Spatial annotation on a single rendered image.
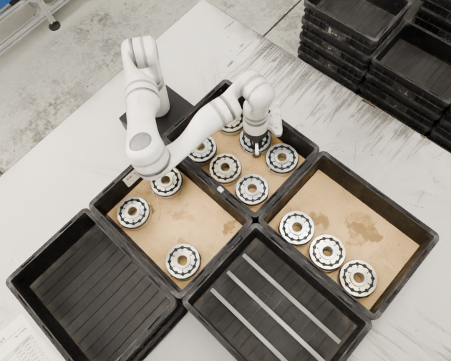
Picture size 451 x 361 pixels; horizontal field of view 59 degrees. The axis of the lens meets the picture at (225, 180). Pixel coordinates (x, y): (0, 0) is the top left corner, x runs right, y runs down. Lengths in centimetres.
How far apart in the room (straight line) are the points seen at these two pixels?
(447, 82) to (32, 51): 247
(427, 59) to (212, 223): 144
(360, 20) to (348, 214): 116
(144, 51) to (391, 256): 93
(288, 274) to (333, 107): 69
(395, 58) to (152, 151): 155
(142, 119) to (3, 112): 193
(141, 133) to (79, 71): 188
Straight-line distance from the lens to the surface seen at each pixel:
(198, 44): 177
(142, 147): 93
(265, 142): 131
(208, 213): 125
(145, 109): 103
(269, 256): 121
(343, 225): 126
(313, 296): 120
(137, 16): 298
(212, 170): 127
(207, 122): 97
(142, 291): 124
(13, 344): 152
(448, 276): 146
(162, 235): 126
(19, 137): 270
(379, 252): 126
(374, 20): 219
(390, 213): 125
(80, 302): 130
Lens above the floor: 201
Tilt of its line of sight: 67 degrees down
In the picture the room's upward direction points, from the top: 11 degrees counter-clockwise
